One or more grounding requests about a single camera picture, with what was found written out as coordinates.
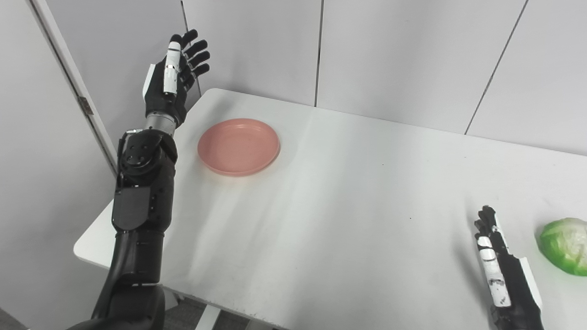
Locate green white cabbage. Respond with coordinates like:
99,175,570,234
537,218,587,277

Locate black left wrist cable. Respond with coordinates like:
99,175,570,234
117,129,139,159

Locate pink round plate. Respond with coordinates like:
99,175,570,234
197,118,281,177

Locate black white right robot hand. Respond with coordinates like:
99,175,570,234
474,205,545,330

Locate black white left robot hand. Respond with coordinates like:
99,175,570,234
143,29,211,128

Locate white table leg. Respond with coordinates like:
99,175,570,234
195,305,221,330

